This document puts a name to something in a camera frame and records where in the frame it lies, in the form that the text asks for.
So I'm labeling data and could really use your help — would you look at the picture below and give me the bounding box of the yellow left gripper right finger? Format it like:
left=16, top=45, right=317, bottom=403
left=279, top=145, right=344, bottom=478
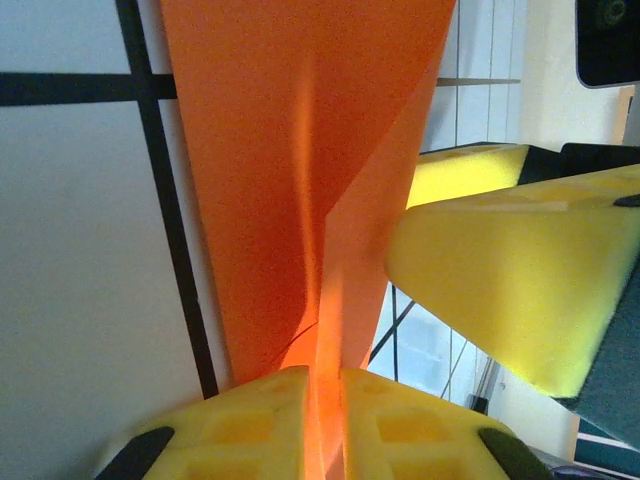
left=343, top=368, right=552, bottom=480

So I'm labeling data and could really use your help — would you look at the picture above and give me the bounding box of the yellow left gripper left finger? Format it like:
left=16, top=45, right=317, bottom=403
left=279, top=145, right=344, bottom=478
left=94, top=365, right=312, bottom=480

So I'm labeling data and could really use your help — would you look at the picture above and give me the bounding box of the orange paper sheet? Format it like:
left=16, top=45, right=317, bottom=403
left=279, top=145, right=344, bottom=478
left=159, top=0, right=459, bottom=480

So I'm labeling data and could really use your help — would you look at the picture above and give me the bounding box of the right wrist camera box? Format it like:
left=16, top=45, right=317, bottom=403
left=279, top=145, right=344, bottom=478
left=573, top=0, right=640, bottom=92

